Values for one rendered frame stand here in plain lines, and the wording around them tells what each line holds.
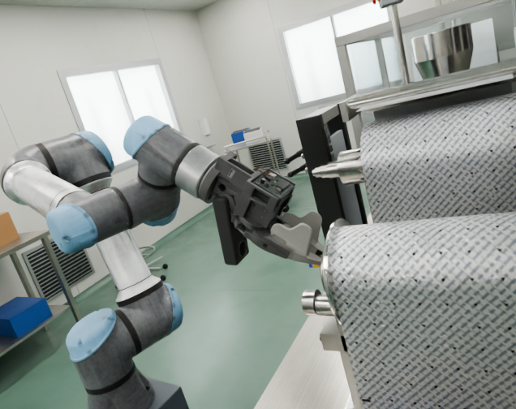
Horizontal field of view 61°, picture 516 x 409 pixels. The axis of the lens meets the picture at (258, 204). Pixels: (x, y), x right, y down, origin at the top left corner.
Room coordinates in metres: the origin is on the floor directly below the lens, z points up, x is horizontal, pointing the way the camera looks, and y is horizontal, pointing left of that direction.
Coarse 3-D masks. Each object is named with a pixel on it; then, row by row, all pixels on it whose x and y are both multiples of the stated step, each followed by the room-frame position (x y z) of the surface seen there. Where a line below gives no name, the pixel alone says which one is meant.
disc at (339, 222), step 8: (336, 224) 0.56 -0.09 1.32; (344, 224) 0.58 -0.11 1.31; (328, 232) 0.54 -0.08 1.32; (328, 240) 0.52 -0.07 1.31; (328, 248) 0.51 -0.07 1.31; (328, 256) 0.51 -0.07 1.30; (328, 264) 0.50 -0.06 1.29; (328, 272) 0.50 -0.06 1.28; (328, 280) 0.50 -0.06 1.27; (328, 288) 0.49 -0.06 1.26; (328, 296) 0.49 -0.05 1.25; (336, 304) 0.50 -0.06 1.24; (336, 312) 0.49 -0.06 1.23
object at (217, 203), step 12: (216, 204) 0.64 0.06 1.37; (228, 204) 0.63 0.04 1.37; (216, 216) 0.64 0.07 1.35; (228, 216) 0.63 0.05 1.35; (228, 228) 0.63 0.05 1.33; (228, 240) 0.64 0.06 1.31; (240, 240) 0.65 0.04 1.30; (228, 252) 0.64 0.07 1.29; (240, 252) 0.64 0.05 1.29; (228, 264) 0.64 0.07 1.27
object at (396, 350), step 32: (352, 320) 0.49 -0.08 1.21; (384, 320) 0.47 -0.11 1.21; (416, 320) 0.45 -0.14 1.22; (448, 320) 0.43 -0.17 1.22; (480, 320) 0.42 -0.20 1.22; (512, 320) 0.40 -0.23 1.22; (352, 352) 0.50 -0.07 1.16; (384, 352) 0.47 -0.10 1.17; (416, 352) 0.45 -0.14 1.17; (448, 352) 0.44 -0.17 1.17; (480, 352) 0.42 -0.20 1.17; (512, 352) 0.40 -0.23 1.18; (384, 384) 0.48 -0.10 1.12; (416, 384) 0.46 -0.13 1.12; (448, 384) 0.44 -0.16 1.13; (480, 384) 0.42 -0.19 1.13; (512, 384) 0.40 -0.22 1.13
